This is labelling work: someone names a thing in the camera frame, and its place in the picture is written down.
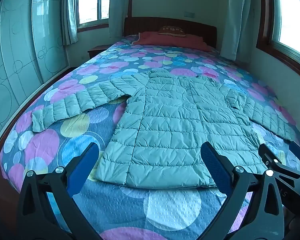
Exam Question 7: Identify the brown printed pillow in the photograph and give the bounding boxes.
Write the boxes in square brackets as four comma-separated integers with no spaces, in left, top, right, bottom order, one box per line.
[157,25,187,37]

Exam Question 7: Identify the short white curtain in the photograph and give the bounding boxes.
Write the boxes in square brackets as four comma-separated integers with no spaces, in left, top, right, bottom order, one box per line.
[62,0,79,46]

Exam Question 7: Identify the wooden headboard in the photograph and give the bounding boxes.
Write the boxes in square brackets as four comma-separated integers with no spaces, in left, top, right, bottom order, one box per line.
[0,17,217,205]

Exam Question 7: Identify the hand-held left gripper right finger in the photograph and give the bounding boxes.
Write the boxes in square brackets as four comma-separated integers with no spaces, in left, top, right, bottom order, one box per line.
[197,141,286,240]

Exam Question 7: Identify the glass sliding door wardrobe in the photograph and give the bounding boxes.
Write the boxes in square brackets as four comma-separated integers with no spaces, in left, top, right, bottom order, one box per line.
[0,0,70,150]

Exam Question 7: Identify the bed with colourful circle bedspread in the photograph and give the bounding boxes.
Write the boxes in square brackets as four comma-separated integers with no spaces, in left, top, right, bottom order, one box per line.
[0,34,300,240]

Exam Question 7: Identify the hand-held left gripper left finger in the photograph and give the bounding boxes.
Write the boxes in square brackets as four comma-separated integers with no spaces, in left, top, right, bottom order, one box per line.
[16,142,102,240]

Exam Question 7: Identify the small window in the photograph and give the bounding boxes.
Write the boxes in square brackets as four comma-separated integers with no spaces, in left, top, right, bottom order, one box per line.
[74,0,110,32]

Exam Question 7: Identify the light green puffer jacket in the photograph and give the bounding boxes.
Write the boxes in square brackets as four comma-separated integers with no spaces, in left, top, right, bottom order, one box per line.
[31,69,299,189]

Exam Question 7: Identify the wooden nightstand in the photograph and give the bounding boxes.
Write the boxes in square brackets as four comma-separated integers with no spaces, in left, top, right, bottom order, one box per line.
[87,45,110,60]

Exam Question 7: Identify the long white curtain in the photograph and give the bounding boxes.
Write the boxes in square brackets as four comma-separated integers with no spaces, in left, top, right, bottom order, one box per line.
[109,0,133,38]

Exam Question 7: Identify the large wood-framed window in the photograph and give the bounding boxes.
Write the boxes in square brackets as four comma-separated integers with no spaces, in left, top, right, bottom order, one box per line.
[256,0,300,83]

